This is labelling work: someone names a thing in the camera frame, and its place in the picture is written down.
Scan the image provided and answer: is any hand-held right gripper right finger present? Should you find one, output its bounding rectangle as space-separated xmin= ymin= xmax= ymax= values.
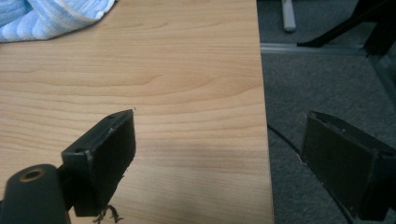
xmin=300 ymin=110 xmax=396 ymax=222

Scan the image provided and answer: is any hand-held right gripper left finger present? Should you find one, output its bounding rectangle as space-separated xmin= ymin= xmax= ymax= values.
xmin=61 ymin=109 xmax=137 ymax=217

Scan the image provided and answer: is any blue striped towel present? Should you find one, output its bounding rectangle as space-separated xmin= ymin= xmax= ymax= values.
xmin=0 ymin=0 xmax=118 ymax=44

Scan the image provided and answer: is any black tripod stand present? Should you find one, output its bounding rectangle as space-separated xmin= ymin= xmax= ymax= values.
xmin=297 ymin=0 xmax=396 ymax=57

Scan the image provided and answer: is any black floor cable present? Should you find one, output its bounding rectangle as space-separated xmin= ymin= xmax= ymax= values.
xmin=266 ymin=123 xmax=356 ymax=224

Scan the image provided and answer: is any metal floor rail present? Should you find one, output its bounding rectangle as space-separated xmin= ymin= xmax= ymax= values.
xmin=261 ymin=42 xmax=368 ymax=56

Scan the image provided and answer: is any white metal stand frame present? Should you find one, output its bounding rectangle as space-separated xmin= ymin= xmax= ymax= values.
xmin=281 ymin=0 xmax=297 ymax=33

